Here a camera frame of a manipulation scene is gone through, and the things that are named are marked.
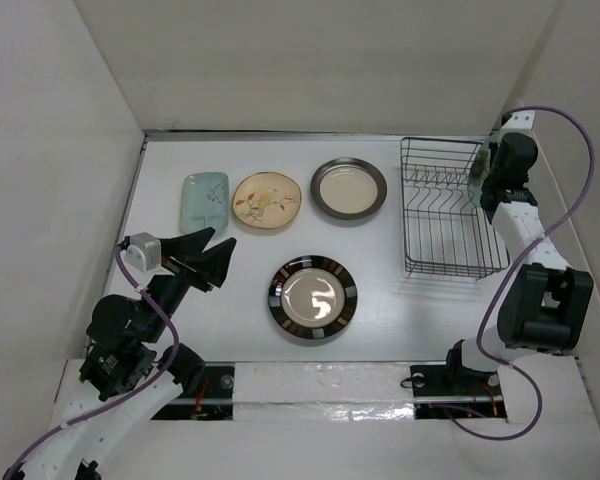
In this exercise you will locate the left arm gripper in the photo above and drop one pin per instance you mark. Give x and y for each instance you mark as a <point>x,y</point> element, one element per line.
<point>188,247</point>

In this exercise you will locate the light blue rectangular plate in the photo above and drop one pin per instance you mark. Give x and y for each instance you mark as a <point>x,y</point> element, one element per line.
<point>204,202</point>

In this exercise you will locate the beige bird painted plate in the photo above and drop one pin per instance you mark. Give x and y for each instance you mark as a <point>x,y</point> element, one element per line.
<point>267,200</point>

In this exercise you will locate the black striped rim plate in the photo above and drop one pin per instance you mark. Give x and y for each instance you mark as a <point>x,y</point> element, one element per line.
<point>312,298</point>

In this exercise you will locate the brown rimmed cream plate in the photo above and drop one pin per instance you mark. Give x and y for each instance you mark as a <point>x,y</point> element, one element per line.
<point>348,188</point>

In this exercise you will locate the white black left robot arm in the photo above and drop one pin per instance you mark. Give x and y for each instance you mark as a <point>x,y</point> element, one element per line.
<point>137,363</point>

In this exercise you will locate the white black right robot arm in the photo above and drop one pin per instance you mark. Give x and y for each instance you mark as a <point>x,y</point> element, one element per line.
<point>388,252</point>

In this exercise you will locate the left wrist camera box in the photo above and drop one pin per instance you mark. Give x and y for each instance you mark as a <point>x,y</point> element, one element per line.
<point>143,252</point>

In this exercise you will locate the dark wire dish rack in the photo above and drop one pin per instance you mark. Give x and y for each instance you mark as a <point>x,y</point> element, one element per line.
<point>445,231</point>

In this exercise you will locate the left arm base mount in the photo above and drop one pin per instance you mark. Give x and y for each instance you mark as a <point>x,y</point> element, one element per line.
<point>212,400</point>

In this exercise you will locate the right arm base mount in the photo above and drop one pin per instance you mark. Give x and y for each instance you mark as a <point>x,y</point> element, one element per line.
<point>439,395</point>

